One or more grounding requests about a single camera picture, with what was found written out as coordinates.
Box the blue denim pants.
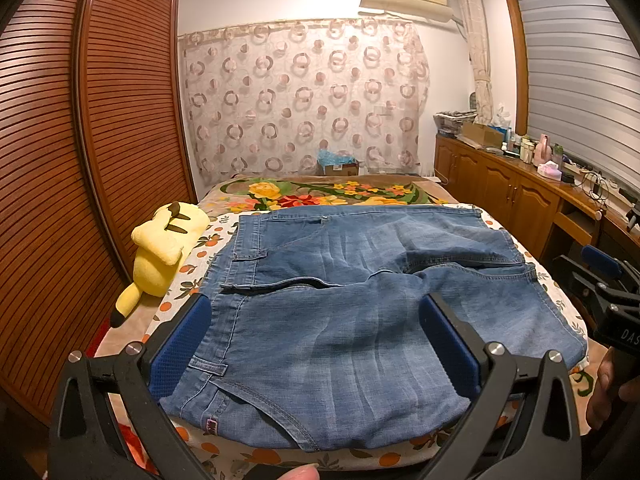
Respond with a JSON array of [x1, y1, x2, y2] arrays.
[[160, 205, 588, 452]]

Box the person's right hand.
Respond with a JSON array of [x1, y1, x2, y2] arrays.
[[586, 348, 640, 430]]

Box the person's left hand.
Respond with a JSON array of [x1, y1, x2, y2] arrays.
[[279, 464, 320, 480]]

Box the brown wooden sideboard cabinet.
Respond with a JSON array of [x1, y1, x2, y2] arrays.
[[434, 134, 639, 266]]

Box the pink tissue pack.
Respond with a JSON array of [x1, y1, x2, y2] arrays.
[[537, 160, 562, 182]]

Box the pink bottle on cabinet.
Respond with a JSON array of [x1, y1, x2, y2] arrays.
[[533, 134, 552, 167]]

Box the orange print white bedsheet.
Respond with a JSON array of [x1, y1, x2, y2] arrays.
[[106, 202, 597, 480]]

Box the brown cardboard box on cabinet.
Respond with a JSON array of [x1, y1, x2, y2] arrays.
[[460, 122, 503, 148]]

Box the grey window roller blind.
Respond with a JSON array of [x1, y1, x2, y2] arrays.
[[516, 0, 639, 188]]

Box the yellow pikachu plush toy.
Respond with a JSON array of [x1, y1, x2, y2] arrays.
[[110, 202, 209, 328]]

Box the stack of papers basket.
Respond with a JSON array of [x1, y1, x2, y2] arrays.
[[433, 110, 477, 136]]

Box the brown louvered wardrobe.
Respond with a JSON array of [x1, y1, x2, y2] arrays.
[[1, 0, 195, 422]]

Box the beige tied side curtain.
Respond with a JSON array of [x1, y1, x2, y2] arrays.
[[458, 0, 494, 125]]

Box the circle pattern sheer curtain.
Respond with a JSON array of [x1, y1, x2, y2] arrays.
[[179, 18, 430, 184]]

